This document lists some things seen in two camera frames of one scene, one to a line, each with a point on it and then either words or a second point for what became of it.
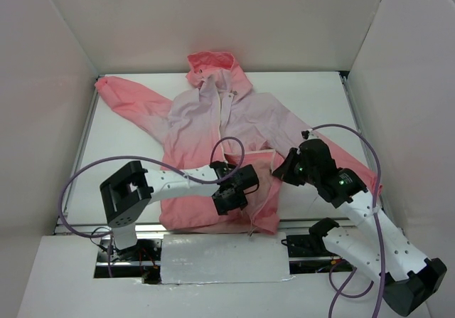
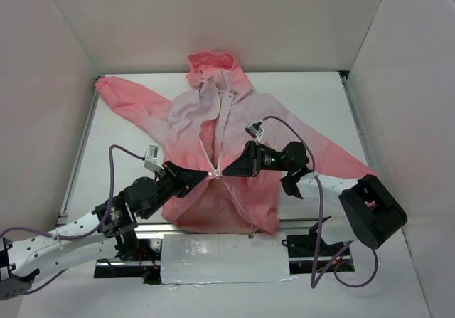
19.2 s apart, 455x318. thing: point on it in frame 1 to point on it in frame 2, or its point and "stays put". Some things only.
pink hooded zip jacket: (217, 118) stays put
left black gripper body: (230, 198) to (174, 180)
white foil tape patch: (188, 258) stays put
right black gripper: (289, 165) to (254, 159)
